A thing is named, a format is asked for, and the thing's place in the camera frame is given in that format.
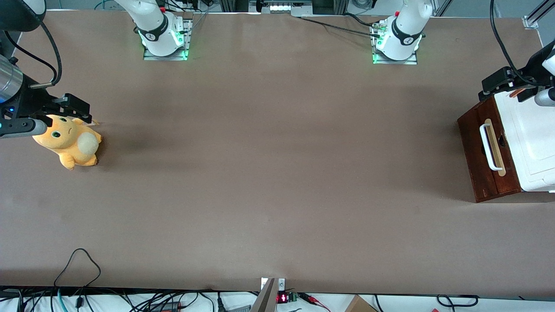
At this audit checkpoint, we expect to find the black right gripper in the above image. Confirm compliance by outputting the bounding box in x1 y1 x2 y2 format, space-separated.
9 76 93 124

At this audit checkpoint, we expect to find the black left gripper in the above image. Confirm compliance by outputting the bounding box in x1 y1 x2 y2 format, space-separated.
478 64 543 102

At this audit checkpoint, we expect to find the tan wooden handle plaque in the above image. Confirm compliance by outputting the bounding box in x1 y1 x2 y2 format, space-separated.
484 118 507 177

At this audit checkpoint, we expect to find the white drawer handle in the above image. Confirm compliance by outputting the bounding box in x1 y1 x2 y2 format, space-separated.
480 123 503 172

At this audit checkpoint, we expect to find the dark red wooden board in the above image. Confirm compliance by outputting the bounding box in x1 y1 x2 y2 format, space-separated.
476 96 521 196

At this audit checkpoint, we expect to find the orange plush toy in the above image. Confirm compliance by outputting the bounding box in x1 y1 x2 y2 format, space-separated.
33 114 103 170

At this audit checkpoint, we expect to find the dark wooden cabinet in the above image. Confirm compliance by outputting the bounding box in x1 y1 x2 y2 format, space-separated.
457 94 522 203

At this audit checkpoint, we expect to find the brown table cover sheet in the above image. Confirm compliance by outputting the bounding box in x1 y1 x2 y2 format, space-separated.
0 10 545 297

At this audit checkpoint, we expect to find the black power adapter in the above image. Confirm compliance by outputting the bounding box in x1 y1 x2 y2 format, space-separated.
147 301 182 312

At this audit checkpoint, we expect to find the grey power strip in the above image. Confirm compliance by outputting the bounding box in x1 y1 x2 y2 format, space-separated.
249 0 313 14

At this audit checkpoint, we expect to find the brown cardboard box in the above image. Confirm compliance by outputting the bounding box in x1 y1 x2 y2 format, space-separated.
345 295 379 312

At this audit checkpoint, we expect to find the red clip lead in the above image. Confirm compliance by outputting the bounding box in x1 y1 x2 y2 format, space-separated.
299 293 331 312

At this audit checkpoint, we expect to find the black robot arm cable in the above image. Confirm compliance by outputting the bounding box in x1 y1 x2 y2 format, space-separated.
490 0 527 81
39 21 63 86
3 30 57 74

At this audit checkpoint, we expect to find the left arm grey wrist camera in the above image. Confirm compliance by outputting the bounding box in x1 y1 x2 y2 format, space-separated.
535 88 555 107

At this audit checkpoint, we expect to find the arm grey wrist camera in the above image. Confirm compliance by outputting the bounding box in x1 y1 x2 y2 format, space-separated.
535 88 555 107
0 117 48 139

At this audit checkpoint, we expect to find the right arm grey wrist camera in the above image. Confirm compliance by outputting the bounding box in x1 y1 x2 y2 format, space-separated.
0 117 48 139

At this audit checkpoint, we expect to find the aluminium frame profile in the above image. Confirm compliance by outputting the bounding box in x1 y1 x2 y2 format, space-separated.
522 0 555 30

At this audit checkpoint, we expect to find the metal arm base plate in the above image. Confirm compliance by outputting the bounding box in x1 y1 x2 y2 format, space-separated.
372 21 418 65
143 18 193 61

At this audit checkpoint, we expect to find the black cable on table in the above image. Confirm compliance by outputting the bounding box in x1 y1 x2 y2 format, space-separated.
299 16 382 37
344 12 378 29

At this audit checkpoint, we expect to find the black cable loop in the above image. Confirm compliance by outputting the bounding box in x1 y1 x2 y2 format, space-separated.
436 294 480 308
54 248 102 309

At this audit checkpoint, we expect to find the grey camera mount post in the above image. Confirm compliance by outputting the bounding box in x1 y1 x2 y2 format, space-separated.
250 278 278 312

